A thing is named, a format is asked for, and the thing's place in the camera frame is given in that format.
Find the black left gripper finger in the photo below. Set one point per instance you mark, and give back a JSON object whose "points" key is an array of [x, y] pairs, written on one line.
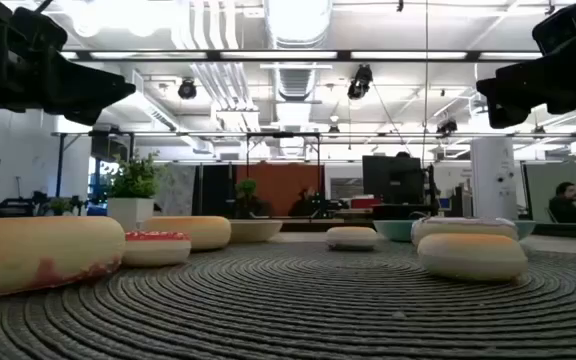
{"points": [[88, 87], [85, 116]]}

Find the pale green partition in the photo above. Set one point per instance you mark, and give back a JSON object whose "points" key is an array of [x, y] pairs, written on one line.
{"points": [[538, 190]]}

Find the small toy donut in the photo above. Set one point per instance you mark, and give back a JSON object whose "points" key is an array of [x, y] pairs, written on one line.
{"points": [[351, 239]]}

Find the black ceiling spotlight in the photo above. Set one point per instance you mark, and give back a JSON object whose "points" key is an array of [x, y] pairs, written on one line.
{"points": [[187, 89], [447, 127], [360, 82]]}

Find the small green desk plant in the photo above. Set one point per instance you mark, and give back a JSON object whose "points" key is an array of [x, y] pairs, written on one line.
{"points": [[246, 189]]}

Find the plain yellow donut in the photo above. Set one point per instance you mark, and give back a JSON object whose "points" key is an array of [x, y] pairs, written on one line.
{"points": [[203, 232]]}

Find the black rig frame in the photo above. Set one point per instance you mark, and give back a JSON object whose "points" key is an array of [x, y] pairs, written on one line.
{"points": [[343, 55]]}

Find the round grey woven mat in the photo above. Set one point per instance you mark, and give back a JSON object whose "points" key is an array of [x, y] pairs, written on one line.
{"points": [[293, 310]]}

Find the beige bowl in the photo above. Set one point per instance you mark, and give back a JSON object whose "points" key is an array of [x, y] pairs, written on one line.
{"points": [[255, 231]]}

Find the black computer monitor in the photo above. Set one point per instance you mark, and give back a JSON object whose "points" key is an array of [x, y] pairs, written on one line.
{"points": [[393, 180]]}

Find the green plant in white pot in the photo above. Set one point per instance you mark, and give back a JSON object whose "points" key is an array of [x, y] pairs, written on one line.
{"points": [[130, 210]]}

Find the blue iced donut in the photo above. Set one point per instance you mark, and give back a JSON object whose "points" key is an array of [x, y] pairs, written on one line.
{"points": [[470, 257]]}

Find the red box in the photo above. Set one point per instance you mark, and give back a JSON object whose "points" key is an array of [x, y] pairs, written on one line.
{"points": [[365, 203]]}

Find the small red sprinkled donut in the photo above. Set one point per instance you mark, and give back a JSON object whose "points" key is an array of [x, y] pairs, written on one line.
{"points": [[155, 252]]}

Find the person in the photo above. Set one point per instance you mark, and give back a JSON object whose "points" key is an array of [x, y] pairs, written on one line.
{"points": [[563, 207], [302, 206]]}

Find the white round column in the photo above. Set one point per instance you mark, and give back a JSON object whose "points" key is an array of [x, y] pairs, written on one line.
{"points": [[493, 175]]}

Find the large pink iced donut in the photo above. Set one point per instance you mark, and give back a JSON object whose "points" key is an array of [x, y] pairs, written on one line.
{"points": [[33, 250]]}

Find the orange partition panel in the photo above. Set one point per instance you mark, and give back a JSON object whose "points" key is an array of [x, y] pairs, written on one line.
{"points": [[278, 185]]}

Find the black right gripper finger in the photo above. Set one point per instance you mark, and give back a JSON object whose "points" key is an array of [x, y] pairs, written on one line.
{"points": [[518, 82], [508, 114]]}

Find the tiny green plant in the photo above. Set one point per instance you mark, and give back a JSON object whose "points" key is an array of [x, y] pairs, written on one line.
{"points": [[60, 205]]}

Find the lilac iced donut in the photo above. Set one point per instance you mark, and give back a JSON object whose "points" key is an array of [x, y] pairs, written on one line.
{"points": [[463, 230]]}

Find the white ceiling air duct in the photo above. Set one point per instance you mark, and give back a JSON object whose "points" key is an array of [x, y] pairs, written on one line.
{"points": [[295, 20]]}

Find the teal bowl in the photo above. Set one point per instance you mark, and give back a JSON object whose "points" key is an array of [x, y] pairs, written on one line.
{"points": [[393, 230]]}

